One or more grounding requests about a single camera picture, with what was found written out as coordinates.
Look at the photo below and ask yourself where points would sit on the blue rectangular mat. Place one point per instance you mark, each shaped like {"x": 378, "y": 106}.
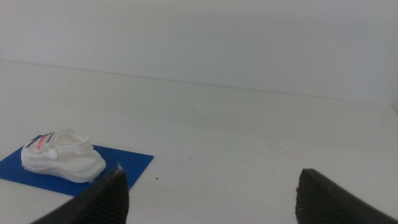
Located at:
{"x": 130, "y": 161}

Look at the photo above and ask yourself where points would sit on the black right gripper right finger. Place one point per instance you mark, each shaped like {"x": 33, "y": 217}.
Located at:
{"x": 323, "y": 202}

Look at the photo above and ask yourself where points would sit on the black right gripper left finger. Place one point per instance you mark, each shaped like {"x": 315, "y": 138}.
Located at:
{"x": 102, "y": 202}

